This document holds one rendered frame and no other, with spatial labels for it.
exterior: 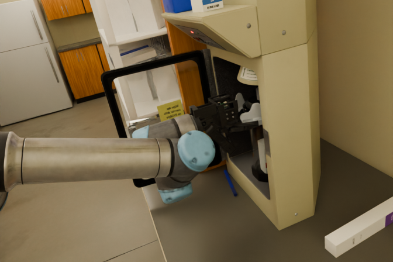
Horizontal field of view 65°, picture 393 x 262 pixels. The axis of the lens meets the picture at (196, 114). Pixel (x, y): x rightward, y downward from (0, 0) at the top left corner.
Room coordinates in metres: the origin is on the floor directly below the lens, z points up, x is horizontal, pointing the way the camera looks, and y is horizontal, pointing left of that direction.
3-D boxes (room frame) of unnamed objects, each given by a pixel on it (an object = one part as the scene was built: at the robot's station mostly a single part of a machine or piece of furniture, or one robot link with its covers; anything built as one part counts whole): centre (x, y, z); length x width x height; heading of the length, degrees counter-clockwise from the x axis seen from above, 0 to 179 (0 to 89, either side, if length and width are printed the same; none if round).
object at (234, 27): (0.75, -0.06, 1.46); 0.32 x 0.11 x 0.10; 15
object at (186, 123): (0.70, 0.03, 1.24); 0.08 x 0.05 x 0.08; 15
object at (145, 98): (0.88, 0.10, 1.19); 0.30 x 0.01 x 0.40; 100
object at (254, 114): (0.70, -0.15, 1.24); 0.09 x 0.03 x 0.06; 81
